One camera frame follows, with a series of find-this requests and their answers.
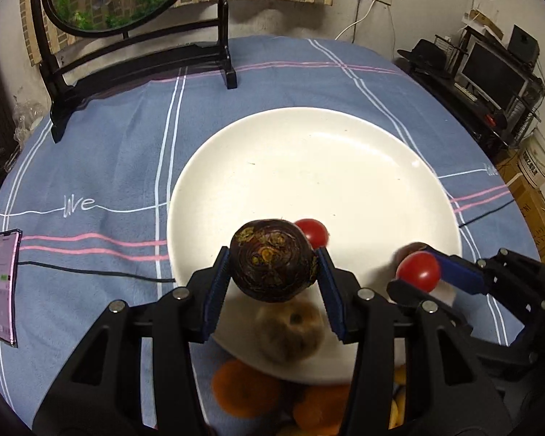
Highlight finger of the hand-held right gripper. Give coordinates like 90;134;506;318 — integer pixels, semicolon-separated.
387;280;474;342
420;244;544;297

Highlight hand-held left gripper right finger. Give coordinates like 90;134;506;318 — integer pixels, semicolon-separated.
315;247;514;436

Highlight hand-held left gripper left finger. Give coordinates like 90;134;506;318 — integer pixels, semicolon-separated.
32;245;232;436

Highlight red cherry tomato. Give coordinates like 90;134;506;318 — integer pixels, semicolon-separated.
295;218;331;248
396;252;442;294

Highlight dark patterned passion fruit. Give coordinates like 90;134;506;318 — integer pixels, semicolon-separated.
229;219;319;304

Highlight white oval plate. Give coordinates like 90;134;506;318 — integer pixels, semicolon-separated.
166;107;463;384

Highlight tan fruit with dark spot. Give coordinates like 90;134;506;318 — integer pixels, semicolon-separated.
257;300;327;364

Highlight brown cardboard box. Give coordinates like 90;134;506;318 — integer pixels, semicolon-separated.
495;150;545;269

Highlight orange mandarin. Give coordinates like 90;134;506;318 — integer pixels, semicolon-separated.
211;359;282;419
292;384;352;435

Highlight pale yellow round fruit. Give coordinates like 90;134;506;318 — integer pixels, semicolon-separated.
388;363;408;430

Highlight white plastic bucket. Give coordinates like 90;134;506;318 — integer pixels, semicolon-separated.
518;127;545;187

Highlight black desk rack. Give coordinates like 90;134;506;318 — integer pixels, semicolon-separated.
402;27;545;150

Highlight blue striped tablecloth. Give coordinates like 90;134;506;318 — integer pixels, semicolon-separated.
0;34;543;436

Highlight black computer monitor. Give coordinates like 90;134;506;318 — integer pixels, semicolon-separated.
461;41;530;110

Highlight smartphone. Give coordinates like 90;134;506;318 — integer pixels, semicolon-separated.
0;229;23;348

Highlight black hat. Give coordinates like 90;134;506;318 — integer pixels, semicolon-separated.
397;39;455;78

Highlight black speaker box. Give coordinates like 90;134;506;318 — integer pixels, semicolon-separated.
509;25;540;62

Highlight small cardboard piece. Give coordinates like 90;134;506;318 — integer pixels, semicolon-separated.
463;9;505;39

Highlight clear plastic bags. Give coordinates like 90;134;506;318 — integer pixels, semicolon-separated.
11;95;46;146

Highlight thin black cable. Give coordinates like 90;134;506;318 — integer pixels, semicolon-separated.
16;197;516;282

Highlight white power cable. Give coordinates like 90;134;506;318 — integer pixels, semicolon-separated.
334;0;377;41

